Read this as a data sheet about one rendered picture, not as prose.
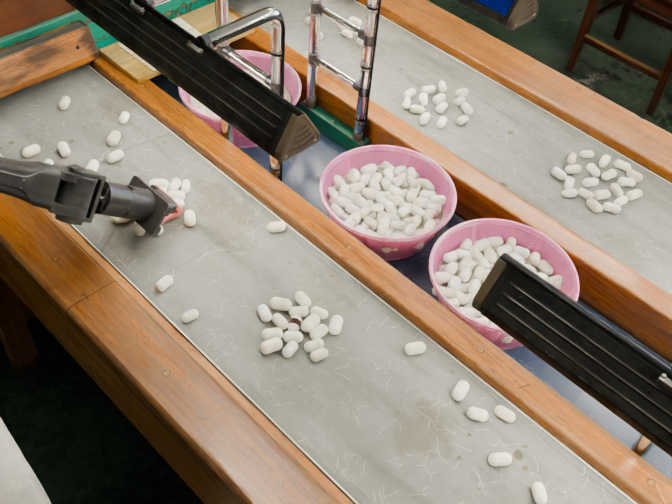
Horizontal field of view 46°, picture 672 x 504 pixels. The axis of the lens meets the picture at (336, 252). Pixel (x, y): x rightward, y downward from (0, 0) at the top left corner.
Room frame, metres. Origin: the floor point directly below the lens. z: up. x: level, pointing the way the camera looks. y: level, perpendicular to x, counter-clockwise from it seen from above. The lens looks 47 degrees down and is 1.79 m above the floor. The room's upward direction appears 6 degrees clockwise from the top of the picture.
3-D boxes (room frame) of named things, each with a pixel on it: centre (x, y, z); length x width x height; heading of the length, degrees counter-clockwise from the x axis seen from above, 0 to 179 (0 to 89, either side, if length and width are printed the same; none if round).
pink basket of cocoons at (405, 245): (1.12, -0.09, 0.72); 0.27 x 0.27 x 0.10
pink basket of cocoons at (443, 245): (0.94, -0.30, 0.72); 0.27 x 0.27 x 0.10
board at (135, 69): (1.55, 0.41, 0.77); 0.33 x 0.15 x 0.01; 139
